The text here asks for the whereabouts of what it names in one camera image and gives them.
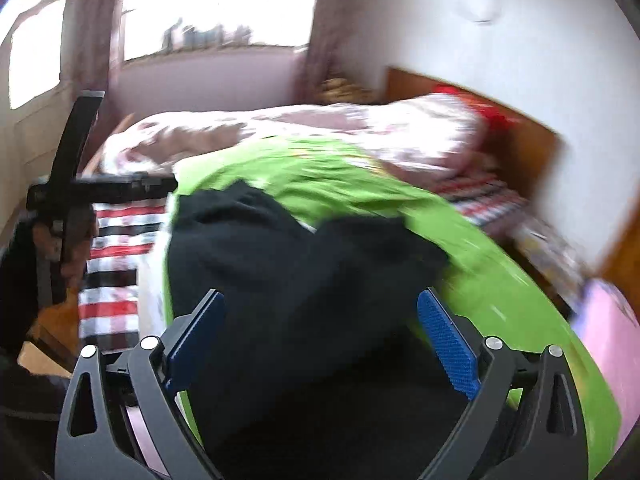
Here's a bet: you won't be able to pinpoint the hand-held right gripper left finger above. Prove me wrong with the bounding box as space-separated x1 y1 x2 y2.
54 287 226 480

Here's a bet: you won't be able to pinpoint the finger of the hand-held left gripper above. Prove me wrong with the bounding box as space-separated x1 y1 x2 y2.
75 172 179 204

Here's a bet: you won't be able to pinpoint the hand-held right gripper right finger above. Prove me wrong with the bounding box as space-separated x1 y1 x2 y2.
416 287 591 480

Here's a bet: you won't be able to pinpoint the black pants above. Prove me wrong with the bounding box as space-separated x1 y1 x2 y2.
164 179 481 480

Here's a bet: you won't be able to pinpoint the red white black checkered sheet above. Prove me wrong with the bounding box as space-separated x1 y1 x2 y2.
77 170 531 353

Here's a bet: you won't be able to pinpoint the white glazed door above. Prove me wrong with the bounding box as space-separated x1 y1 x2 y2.
0 0 83 111

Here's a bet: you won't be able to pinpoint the pink curtain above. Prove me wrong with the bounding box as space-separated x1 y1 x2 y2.
295 0 348 106
75 0 132 108

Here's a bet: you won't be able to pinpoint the yellow purple printed pillow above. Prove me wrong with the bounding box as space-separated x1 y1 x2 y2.
512 217 583 283

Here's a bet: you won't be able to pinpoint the pink printed blanket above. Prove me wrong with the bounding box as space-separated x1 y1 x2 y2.
570 277 640 441

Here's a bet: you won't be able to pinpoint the red white pillow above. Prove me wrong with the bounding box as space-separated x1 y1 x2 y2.
97 85 508 186

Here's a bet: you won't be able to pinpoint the wooden headboard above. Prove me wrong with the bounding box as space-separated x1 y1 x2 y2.
385 66 563 206
597 205 640 286

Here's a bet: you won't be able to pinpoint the green printed bedsheet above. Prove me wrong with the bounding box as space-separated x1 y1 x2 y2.
160 137 623 480

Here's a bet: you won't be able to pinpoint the bright window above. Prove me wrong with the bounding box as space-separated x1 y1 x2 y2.
120 0 321 63

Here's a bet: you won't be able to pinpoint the tan woven basket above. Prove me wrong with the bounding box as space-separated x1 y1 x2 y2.
319 76 375 107

